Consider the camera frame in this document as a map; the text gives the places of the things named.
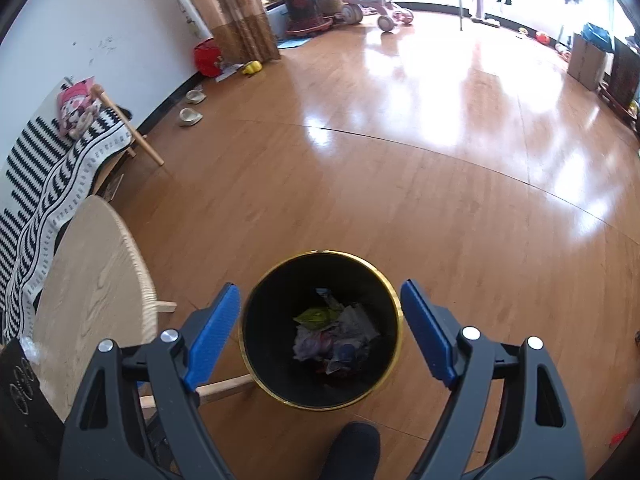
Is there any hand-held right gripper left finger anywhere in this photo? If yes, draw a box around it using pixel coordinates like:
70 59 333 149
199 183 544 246
59 282 241 480

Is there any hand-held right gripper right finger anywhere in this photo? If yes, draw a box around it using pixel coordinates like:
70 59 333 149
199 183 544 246
400 278 586 480

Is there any white paper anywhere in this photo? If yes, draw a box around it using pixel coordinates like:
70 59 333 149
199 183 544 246
339 303 382 344

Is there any black bin with gold rim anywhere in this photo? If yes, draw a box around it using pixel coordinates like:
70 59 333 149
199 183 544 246
239 248 404 410

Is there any pale purple wrapper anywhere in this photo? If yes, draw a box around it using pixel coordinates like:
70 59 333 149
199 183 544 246
292 327 334 362

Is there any round wooden table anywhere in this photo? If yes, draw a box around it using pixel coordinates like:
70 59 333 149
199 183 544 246
27 194 256 427

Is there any person's foot in black sock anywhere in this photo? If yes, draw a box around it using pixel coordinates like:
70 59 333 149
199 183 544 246
319 421 381 480

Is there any black and white striped blanket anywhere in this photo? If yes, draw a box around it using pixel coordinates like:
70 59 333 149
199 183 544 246
0 109 134 347

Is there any pink doll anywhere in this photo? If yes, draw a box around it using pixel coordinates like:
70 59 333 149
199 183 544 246
56 76 104 139

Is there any red bag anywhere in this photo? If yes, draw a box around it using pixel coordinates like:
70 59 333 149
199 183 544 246
193 38 225 79

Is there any cardboard box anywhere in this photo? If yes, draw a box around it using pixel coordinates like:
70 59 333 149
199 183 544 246
567 33 614 92

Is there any brown curtain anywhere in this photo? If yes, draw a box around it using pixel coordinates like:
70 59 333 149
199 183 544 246
167 0 281 66

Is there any blue plastic bag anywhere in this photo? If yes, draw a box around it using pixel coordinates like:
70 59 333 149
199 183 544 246
580 22 614 54

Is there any wooden sofa frame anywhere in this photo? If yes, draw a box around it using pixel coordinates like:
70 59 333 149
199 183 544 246
70 85 166 202

